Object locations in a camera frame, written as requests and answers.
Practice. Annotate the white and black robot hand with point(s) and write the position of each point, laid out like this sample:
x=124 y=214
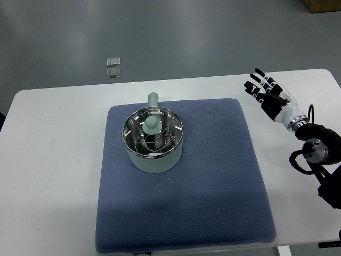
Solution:
x=279 y=105

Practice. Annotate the glass lid with green knob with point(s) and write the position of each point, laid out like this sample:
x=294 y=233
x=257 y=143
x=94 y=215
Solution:
x=151 y=120

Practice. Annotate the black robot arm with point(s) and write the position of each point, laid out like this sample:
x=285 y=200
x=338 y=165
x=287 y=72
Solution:
x=321 y=147

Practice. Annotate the green pot with steel interior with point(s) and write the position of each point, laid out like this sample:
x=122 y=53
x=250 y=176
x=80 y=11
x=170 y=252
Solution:
x=158 y=165

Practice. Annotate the brown cardboard box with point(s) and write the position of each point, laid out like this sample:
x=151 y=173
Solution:
x=322 y=6

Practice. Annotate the blue textured fabric mat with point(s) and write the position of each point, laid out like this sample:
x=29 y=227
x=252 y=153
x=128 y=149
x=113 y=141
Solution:
x=214 y=195

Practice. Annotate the upper metal floor plate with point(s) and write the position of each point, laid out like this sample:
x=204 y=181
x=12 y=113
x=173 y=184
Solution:
x=113 y=61

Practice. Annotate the metal floor plate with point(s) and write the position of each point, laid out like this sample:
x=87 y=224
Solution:
x=113 y=61
x=113 y=72

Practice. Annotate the lower metal floor plate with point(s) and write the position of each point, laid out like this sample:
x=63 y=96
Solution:
x=113 y=72

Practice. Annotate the wire steaming rack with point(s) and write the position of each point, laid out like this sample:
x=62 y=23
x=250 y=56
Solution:
x=152 y=145

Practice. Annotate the black table bracket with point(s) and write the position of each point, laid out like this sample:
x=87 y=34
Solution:
x=331 y=244

